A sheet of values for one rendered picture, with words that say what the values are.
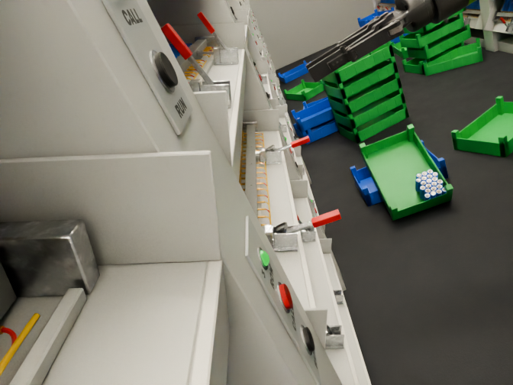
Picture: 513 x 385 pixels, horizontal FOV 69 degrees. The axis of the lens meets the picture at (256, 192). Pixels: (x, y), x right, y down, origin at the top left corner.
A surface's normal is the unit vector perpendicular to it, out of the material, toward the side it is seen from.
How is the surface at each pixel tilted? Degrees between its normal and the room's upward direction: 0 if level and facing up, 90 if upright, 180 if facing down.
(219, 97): 90
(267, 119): 90
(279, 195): 21
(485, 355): 0
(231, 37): 90
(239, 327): 90
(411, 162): 28
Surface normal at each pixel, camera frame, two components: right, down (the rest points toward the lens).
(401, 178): -0.34, -0.50
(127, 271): -0.04, -0.88
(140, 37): 0.92, -0.36
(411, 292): -0.40, -0.81
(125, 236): 0.01, 0.47
